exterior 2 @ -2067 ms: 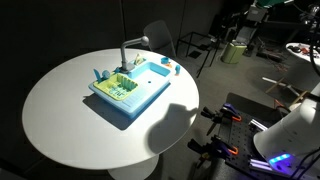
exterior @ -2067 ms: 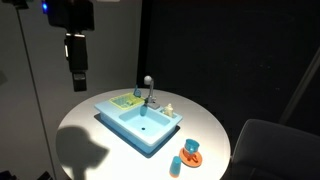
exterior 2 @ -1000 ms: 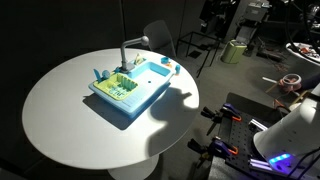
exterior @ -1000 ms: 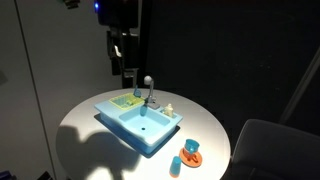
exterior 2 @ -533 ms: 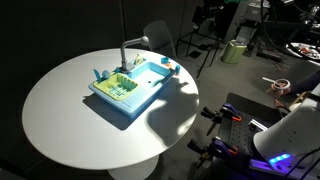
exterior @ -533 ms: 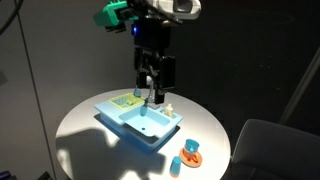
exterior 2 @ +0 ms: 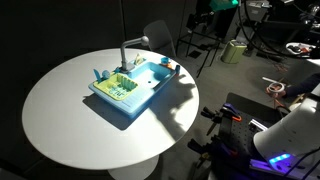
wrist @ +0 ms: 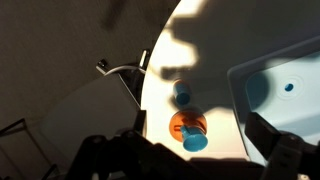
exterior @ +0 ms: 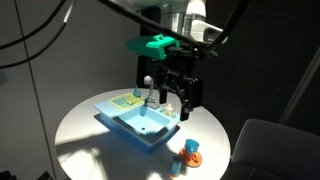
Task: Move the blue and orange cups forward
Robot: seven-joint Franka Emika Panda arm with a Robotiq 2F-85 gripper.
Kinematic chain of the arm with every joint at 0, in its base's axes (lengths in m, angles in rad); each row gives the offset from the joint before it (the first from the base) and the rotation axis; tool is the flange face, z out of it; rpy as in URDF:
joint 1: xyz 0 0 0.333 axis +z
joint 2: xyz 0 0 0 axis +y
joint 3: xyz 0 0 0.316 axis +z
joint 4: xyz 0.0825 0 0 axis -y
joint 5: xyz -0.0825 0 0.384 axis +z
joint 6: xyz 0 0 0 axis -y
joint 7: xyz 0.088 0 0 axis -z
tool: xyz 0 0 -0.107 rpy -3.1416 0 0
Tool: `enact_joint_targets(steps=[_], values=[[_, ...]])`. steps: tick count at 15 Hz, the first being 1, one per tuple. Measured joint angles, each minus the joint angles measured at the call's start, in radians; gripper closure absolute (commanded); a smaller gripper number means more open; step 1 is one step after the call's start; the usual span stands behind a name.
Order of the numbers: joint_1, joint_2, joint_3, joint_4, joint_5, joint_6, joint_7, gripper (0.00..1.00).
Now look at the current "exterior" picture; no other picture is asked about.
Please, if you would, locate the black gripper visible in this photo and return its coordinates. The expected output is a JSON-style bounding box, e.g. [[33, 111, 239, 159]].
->
[[155, 64, 204, 122]]

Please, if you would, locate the orange toy saucer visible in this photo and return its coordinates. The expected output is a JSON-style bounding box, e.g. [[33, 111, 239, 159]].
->
[[179, 147, 203, 168]]

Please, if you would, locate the grey diagonal metal pole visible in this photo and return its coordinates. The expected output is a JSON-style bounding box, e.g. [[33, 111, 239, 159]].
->
[[279, 46, 320, 126]]

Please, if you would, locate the grey toy faucet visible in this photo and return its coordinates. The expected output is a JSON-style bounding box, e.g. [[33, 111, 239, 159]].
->
[[143, 75, 161, 111]]

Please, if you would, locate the thin black cable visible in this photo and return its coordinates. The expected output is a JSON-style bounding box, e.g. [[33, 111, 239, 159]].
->
[[0, 0, 67, 51]]

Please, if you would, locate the blue toy mug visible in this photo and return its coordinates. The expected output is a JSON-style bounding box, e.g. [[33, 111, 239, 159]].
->
[[184, 138, 200, 157]]

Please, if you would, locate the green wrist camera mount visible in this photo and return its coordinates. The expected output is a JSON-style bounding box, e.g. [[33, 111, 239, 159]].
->
[[125, 33, 181, 61]]

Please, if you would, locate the cream toy soap bottle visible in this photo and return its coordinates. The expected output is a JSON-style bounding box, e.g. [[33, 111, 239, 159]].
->
[[162, 103, 175, 118]]

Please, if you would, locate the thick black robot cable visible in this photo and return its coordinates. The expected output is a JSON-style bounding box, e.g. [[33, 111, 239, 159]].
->
[[96, 0, 250, 58]]

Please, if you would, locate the light blue toy sink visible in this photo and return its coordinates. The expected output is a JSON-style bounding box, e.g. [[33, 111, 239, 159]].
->
[[94, 92, 181, 153]]

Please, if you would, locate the black cable white sleeve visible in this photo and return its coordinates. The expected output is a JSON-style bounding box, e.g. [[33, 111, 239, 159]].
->
[[0, 0, 78, 70]]

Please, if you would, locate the yellow-green toy dish rack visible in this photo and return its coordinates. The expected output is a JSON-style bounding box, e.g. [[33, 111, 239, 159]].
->
[[109, 93, 145, 111]]

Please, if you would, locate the grey chair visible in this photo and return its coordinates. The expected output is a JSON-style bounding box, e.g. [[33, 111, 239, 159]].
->
[[229, 118, 320, 180]]

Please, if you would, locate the tall blue cup orange rim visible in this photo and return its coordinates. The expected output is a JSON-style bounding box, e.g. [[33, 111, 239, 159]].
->
[[169, 155, 183, 178]]

